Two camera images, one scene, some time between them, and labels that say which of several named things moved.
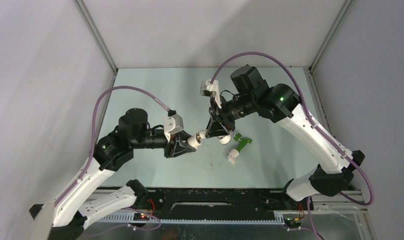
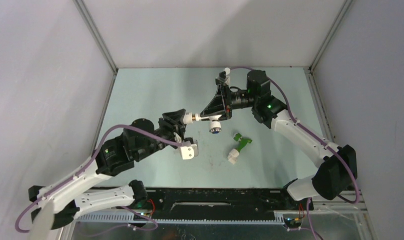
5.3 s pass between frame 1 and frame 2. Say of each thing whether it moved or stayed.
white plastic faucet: moved
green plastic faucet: stayed
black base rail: stayed
